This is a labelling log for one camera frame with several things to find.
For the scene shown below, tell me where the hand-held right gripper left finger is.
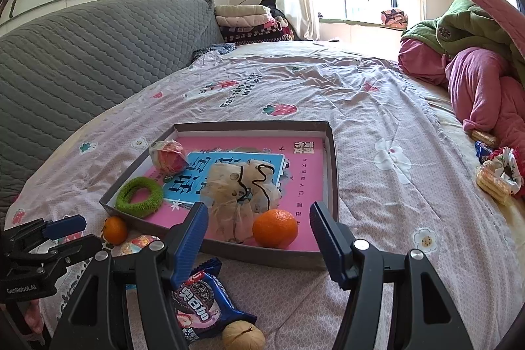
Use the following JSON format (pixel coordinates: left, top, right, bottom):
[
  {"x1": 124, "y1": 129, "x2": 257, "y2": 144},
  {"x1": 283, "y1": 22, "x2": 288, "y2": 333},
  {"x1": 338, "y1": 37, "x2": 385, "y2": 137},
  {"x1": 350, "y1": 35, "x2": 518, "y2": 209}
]
[{"x1": 49, "y1": 201, "x2": 210, "y2": 350}]

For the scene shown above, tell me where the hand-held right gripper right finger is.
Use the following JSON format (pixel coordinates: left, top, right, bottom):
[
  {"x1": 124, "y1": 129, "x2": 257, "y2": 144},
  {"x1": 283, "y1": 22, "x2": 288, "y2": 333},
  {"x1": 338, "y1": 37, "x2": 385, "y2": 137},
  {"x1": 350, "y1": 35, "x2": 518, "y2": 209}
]
[{"x1": 309, "y1": 201, "x2": 478, "y2": 350}]

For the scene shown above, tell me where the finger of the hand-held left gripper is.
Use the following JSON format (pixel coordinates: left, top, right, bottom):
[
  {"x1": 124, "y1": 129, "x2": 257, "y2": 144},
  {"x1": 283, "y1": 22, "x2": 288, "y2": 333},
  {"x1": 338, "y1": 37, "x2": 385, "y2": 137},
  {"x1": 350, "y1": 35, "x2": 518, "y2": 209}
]
[
  {"x1": 10, "y1": 234, "x2": 103, "y2": 271},
  {"x1": 6, "y1": 215, "x2": 87, "y2": 252}
]

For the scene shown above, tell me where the small orange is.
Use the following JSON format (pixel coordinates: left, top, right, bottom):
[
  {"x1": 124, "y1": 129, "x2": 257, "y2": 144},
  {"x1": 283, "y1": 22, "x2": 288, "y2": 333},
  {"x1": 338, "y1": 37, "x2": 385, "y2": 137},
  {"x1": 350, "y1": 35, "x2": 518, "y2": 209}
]
[{"x1": 101, "y1": 216, "x2": 129, "y2": 246}]

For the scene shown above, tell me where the blue egg toy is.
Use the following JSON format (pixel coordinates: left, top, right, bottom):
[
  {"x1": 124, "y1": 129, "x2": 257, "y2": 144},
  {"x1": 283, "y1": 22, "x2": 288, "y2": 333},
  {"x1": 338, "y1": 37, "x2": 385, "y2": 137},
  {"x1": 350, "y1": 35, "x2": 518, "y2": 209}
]
[{"x1": 119, "y1": 235, "x2": 162, "y2": 257}]

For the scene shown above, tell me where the large orange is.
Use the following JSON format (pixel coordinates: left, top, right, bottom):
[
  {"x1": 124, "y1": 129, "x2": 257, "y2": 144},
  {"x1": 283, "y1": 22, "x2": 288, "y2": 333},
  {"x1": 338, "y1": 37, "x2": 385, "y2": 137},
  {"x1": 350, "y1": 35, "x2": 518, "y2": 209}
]
[{"x1": 252, "y1": 209, "x2": 299, "y2": 249}]

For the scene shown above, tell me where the shallow grey cardboard box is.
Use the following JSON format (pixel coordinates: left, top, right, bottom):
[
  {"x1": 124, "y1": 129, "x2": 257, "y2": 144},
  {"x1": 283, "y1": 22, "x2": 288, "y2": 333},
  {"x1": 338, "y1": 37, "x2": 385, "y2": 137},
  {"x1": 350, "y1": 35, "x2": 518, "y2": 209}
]
[{"x1": 99, "y1": 120, "x2": 340, "y2": 271}]

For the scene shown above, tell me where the blue cookie packet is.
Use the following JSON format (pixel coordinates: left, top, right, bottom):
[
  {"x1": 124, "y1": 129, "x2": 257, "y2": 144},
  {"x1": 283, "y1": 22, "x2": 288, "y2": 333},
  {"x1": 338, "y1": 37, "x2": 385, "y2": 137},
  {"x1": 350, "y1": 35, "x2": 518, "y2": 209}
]
[{"x1": 171, "y1": 257, "x2": 257, "y2": 343}]

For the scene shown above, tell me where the green fluffy scrunchie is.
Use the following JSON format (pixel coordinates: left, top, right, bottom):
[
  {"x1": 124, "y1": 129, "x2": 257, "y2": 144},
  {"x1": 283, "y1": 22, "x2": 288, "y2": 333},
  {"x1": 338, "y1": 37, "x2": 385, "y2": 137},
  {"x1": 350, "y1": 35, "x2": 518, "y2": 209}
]
[{"x1": 115, "y1": 176, "x2": 164, "y2": 218}]

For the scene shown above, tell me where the cream mesh drawstring pouch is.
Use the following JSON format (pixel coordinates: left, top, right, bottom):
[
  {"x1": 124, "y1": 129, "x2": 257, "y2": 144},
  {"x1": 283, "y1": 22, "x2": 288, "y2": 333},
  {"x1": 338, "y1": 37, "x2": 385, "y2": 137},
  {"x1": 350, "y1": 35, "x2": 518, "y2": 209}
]
[{"x1": 205, "y1": 158, "x2": 284, "y2": 245}]

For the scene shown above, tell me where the red egg toy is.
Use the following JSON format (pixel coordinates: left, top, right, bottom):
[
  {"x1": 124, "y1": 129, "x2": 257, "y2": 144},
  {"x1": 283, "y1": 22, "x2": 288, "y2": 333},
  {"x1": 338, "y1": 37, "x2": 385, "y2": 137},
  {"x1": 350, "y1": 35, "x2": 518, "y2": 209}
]
[{"x1": 150, "y1": 139, "x2": 187, "y2": 173}]

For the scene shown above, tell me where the walnut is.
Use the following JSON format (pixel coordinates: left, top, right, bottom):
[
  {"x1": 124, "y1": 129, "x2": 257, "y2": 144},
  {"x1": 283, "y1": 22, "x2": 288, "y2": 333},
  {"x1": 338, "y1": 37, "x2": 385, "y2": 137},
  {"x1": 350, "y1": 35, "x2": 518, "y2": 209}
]
[{"x1": 222, "y1": 320, "x2": 266, "y2": 350}]

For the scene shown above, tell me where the grey quilted headboard cover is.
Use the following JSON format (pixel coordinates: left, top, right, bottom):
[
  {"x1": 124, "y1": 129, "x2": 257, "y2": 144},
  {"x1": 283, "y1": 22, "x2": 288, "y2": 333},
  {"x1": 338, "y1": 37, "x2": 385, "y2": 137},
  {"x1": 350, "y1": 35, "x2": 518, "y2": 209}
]
[{"x1": 0, "y1": 0, "x2": 224, "y2": 219}]

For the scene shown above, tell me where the small blue snack packet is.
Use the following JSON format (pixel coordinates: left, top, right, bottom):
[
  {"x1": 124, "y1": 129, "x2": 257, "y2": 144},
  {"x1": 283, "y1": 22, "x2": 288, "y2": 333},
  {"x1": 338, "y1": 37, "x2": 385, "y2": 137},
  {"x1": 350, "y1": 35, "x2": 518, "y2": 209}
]
[{"x1": 475, "y1": 141, "x2": 495, "y2": 164}]

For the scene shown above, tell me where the small biscuit roll packet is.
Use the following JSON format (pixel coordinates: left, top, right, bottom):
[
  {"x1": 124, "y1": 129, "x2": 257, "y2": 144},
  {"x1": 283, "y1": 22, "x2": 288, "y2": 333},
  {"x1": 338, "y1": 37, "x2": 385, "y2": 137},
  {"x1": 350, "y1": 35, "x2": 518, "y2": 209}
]
[{"x1": 471, "y1": 130, "x2": 497, "y2": 146}]

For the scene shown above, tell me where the blue patterned cloth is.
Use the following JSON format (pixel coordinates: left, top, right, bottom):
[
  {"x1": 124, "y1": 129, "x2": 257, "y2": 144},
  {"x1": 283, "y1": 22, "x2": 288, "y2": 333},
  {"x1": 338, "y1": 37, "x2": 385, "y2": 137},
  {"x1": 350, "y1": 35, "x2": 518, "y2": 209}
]
[{"x1": 192, "y1": 42, "x2": 238, "y2": 59}]

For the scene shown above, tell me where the dark checkered folded blanket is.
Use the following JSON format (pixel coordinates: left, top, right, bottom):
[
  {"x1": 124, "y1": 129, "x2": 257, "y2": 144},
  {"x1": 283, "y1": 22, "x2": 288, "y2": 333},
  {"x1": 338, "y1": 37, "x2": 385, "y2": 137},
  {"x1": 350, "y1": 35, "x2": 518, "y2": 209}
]
[{"x1": 219, "y1": 24, "x2": 294, "y2": 43}]

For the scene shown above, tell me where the pink fleece blanket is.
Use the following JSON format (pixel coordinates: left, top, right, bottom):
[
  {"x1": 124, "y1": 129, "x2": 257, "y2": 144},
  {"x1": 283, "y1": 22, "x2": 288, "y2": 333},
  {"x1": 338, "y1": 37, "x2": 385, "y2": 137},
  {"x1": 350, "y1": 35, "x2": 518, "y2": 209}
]
[{"x1": 398, "y1": 38, "x2": 525, "y2": 170}]

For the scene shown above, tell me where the cream folded blanket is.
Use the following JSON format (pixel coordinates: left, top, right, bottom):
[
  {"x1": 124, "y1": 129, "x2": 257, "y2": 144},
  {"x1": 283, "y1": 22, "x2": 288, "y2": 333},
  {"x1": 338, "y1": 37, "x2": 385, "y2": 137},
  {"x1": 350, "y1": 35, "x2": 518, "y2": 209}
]
[{"x1": 214, "y1": 4, "x2": 271, "y2": 27}]

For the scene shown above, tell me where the patterned bag on windowsill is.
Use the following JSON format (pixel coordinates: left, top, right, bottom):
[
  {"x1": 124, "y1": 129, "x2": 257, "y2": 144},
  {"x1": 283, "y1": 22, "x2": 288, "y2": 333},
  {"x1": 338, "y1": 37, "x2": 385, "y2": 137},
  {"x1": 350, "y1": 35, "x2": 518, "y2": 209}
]
[{"x1": 381, "y1": 8, "x2": 409, "y2": 27}]

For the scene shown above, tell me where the green garment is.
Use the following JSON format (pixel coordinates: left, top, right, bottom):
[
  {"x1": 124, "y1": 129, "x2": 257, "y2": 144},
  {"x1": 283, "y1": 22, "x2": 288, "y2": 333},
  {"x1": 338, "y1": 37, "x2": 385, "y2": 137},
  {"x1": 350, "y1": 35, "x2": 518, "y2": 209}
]
[{"x1": 401, "y1": 0, "x2": 525, "y2": 74}]

